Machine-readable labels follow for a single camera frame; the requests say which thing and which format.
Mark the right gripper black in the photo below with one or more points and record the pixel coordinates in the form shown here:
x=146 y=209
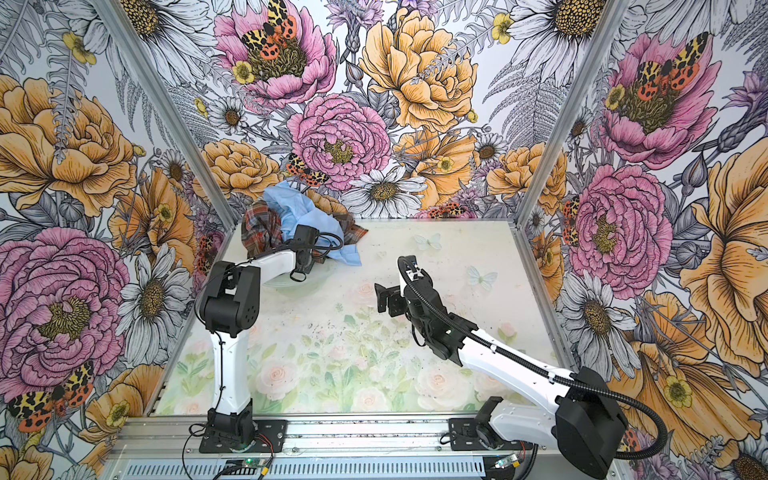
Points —
x=394 y=294

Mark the right green circuit board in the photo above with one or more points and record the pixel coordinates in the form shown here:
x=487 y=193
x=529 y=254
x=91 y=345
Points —
x=509 y=461

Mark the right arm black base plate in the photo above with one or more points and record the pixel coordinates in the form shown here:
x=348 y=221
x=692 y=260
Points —
x=464 y=434

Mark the left corner aluminium post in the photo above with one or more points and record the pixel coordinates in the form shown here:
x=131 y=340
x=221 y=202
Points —
x=119 y=26

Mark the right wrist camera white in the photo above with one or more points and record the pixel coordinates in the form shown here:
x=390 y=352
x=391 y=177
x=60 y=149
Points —
x=409 y=269

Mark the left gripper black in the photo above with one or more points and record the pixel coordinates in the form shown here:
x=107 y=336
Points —
x=305 y=269

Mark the left green circuit board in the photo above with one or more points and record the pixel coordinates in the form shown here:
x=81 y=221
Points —
x=250 y=468

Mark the right corner aluminium post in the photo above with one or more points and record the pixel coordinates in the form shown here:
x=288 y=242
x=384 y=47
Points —
x=606 y=30

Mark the aluminium front rail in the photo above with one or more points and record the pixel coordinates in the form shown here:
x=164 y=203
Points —
x=377 y=446

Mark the light blue cloth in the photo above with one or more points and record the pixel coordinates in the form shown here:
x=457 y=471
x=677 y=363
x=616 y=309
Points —
x=294 y=208

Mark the red plaid cloth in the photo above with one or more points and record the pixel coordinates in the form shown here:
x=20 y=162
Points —
x=260 y=229

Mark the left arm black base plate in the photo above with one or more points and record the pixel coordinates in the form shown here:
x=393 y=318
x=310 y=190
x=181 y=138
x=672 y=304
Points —
x=260 y=436

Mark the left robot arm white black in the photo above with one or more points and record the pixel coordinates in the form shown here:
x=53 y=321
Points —
x=228 y=307

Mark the brown patterned cloth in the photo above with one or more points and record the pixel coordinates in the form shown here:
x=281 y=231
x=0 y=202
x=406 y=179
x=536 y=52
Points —
x=326 y=203

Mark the corner aluminium post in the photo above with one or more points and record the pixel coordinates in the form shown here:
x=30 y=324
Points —
x=606 y=30
x=119 y=26

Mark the green circuit board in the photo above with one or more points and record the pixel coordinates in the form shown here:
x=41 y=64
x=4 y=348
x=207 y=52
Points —
x=250 y=468
x=509 y=461

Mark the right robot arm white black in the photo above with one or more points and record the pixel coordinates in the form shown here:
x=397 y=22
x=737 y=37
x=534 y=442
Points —
x=577 y=412

